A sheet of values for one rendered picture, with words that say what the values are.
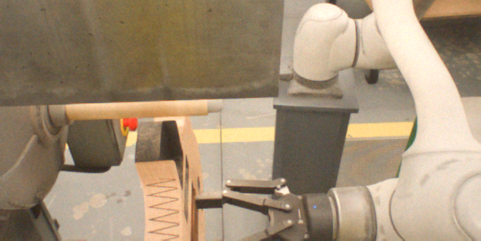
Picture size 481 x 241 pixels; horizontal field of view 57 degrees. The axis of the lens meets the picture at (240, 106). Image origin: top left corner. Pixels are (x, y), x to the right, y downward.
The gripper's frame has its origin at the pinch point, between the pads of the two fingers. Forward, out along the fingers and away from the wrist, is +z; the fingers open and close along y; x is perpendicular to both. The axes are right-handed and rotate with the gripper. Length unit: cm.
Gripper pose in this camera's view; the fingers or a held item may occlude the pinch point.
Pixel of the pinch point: (196, 224)
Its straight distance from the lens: 70.1
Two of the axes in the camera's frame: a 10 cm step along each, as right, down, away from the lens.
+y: -0.5, -7.6, 6.5
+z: -10.0, 0.4, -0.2
